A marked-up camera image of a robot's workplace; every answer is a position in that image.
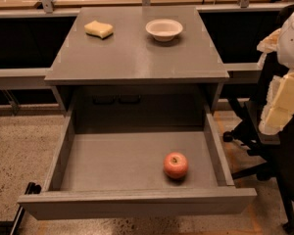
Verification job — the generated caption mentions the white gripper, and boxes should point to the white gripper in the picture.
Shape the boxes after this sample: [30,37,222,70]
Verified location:
[257,12,294,135]

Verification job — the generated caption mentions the red apple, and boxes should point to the red apple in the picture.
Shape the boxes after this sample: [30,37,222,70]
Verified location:
[164,152,188,179]

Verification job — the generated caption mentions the grey cabinet counter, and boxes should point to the grey cabinet counter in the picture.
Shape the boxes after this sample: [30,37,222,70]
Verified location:
[45,6,229,103]

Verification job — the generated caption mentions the open grey top drawer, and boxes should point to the open grey top drawer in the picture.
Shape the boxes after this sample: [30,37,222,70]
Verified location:
[17,95,258,221]

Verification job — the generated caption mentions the black office chair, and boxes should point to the black office chair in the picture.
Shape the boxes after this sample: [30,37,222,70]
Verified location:
[223,5,294,235]

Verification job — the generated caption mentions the white bowl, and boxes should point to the white bowl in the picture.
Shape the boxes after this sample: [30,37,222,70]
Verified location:
[145,19,183,42]

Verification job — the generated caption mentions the yellow sponge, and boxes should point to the yellow sponge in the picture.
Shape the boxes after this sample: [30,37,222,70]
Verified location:
[84,21,114,39]

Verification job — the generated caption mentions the black floor bracket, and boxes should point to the black floor bracket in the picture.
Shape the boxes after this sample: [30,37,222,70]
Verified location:
[0,182,41,235]

